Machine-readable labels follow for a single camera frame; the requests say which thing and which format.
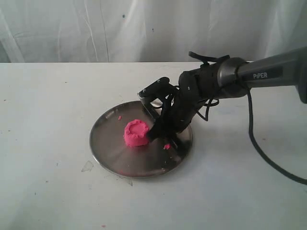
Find pink clay crumb right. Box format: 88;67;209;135
164;144;171;150

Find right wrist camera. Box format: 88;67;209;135
138;77;178;105

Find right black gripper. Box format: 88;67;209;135
146;92;199;156

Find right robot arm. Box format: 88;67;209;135
138;48;307;141

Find round steel plate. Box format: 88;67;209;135
90;101;189;178

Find pink clay lump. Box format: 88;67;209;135
124;119;149;147

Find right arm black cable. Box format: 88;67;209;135
188;51;307;185

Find black knife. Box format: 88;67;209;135
142;101;193;158

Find white backdrop curtain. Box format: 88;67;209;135
0;0;307;62

